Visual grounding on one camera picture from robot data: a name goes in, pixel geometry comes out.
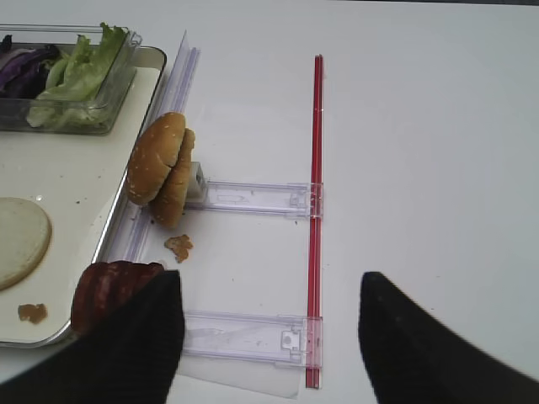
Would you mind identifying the white pusher block bun right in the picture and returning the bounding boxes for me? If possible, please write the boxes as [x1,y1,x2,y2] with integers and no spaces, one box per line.
[186,162,207,203]

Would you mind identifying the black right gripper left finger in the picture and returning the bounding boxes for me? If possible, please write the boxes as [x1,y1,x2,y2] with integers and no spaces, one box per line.
[1,271,185,403]

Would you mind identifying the sliced dark red sausage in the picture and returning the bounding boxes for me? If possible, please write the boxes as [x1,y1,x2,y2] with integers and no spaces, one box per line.
[71,260,164,335]

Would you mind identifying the white metal tray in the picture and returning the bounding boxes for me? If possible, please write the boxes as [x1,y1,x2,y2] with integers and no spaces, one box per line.
[1,46,167,348]

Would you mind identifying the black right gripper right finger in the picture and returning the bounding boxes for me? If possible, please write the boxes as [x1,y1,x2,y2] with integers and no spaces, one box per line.
[358,272,538,403]

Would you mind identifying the brown bun top rear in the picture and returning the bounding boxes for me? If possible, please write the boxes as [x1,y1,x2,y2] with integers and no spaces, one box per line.
[150,128,195,229]

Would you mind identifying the white bun slice on tray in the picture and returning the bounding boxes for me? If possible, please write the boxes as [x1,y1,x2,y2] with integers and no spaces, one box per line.
[1,197,52,290]

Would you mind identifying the purple cabbage leaves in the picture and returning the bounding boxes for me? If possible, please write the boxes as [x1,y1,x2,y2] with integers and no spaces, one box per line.
[1,35,60,99]

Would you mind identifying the right red strip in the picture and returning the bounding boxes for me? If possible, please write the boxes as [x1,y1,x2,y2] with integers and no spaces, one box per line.
[306,55,323,390]

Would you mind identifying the green lettuce leaves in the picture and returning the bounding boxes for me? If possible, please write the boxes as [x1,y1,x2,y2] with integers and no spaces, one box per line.
[26,23,134,133]

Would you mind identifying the brown crumb on tray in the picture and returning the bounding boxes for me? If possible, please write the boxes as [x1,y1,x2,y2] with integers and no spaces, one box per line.
[18,303,48,324]

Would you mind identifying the brown bun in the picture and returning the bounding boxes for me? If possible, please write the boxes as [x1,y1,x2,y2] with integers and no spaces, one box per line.
[126,112,186,205]
[150,128,195,229]

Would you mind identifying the clear plastic salad container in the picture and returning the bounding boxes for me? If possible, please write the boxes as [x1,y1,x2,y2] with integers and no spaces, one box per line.
[1,23,141,135]

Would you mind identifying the brown bun top front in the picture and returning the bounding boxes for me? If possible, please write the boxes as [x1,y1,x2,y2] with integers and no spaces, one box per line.
[126,112,186,205]

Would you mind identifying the brown crumb on table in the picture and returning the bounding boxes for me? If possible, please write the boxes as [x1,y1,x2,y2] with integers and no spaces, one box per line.
[164,234,194,263]

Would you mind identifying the right long clear rail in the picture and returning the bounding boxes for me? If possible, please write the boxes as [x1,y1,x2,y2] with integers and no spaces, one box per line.
[95,38,205,262]

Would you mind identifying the right lower clear rail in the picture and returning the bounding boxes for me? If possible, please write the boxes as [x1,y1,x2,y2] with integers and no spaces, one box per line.
[183,311,323,369]

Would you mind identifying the right upper clear rail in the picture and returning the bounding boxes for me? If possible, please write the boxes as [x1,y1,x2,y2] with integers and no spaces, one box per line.
[185,180,311,220]

